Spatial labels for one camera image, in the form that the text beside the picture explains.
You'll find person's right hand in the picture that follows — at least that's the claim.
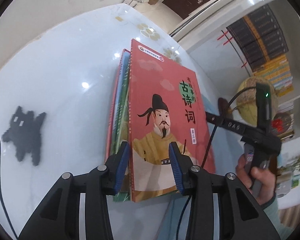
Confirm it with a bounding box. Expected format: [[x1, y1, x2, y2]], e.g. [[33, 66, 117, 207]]
[[236, 154, 276, 206]]

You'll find stack of sorted books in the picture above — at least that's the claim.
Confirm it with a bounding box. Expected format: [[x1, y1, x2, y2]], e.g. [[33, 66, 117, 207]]
[[104, 48, 132, 203]]

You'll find person's right forearm sleeve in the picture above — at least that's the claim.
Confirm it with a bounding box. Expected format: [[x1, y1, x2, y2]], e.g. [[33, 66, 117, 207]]
[[262, 194, 293, 240]]

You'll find black cable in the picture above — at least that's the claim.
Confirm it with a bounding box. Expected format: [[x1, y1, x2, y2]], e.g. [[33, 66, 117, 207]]
[[0, 124, 18, 239]]

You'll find potted green plant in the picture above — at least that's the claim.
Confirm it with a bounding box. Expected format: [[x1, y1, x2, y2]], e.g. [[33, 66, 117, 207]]
[[276, 153, 300, 190]]

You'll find round embroidered fan on stand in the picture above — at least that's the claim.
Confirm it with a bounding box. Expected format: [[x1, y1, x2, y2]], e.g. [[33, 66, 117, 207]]
[[271, 112, 293, 137]]

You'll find white bookshelf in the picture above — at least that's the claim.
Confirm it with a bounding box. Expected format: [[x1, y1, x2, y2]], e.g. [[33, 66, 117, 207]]
[[187, 0, 300, 140]]

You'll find antique yellow desk globe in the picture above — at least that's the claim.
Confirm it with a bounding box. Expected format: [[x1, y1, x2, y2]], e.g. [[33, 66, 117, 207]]
[[225, 76, 279, 126]]

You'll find black cat sticker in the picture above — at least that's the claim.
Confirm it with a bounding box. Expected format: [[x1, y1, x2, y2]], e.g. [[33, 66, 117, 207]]
[[2, 106, 46, 166]]

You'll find salmon red poetry book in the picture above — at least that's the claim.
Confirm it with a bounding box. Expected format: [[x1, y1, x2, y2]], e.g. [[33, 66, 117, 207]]
[[128, 40, 216, 202]]

